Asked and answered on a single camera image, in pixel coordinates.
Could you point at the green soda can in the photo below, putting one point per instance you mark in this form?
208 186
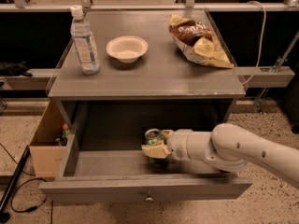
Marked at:
152 136

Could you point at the cardboard box on floor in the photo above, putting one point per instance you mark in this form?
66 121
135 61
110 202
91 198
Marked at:
45 152

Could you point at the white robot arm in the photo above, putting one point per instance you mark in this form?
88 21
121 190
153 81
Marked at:
227 147

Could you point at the brown yellow chip bag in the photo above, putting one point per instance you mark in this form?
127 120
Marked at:
198 42

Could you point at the small bottle in box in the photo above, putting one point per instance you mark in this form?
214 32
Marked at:
62 140

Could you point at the grey cabinet with top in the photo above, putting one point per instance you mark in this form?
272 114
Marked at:
161 73

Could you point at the black object on left shelf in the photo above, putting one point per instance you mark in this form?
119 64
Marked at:
14 69

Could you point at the open grey top drawer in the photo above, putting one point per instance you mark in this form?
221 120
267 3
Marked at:
104 163

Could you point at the white paper bowl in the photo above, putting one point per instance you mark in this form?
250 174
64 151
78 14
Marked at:
127 48

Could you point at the clear plastic water bottle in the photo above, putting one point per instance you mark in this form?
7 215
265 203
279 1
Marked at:
84 42

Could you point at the black bar on floor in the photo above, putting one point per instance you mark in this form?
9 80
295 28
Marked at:
10 186

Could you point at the metal drawer knob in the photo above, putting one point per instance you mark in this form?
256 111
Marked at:
149 199

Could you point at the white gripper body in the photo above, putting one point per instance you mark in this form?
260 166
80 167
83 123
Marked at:
177 144

